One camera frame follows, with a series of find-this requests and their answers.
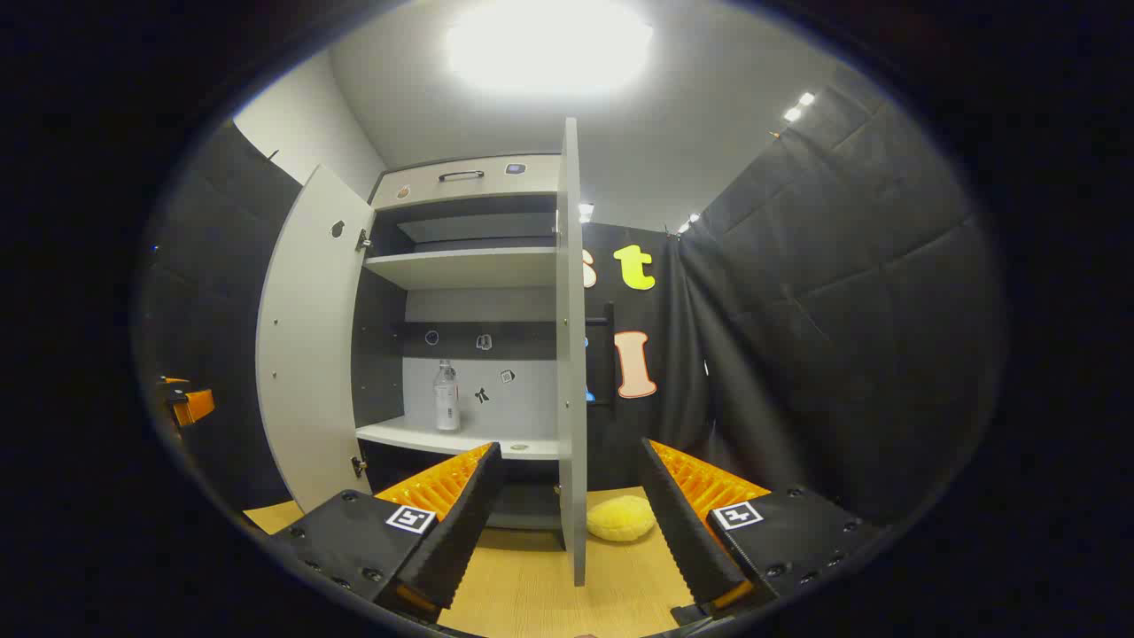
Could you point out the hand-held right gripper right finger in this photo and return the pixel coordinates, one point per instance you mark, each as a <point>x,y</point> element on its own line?
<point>682,532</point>

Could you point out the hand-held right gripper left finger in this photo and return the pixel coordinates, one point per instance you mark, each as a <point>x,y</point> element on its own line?
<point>465,523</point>

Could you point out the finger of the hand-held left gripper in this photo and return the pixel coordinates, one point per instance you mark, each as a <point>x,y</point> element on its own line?
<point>193,406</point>

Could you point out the clear plastic bottle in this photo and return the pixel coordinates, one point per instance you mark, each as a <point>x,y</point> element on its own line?
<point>446,403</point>

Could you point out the grey cabinet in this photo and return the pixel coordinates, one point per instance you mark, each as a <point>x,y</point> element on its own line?
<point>461,266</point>

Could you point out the ceiling strip lights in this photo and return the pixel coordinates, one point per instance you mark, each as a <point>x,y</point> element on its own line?
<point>797,106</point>

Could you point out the large ceiling light panel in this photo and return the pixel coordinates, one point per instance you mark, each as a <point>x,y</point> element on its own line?
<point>549,44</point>

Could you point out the small black bracket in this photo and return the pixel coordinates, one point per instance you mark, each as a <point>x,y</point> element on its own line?
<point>687,614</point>

